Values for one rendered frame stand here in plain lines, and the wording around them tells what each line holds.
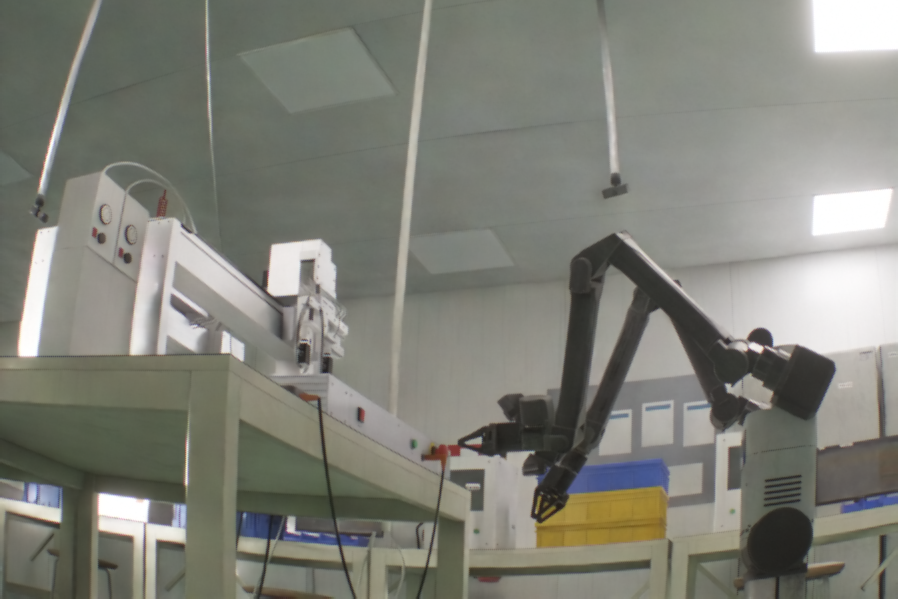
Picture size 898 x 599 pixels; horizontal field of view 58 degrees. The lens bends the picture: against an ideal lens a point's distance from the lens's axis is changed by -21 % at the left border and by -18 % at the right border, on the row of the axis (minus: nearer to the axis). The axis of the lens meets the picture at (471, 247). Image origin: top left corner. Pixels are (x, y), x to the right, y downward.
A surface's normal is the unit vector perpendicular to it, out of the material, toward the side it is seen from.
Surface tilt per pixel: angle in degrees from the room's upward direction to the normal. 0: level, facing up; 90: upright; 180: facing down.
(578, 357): 118
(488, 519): 90
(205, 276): 90
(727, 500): 90
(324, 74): 180
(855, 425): 90
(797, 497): 100
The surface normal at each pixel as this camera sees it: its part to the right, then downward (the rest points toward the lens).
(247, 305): 0.95, -0.10
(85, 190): -0.30, -0.39
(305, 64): -0.03, 0.91
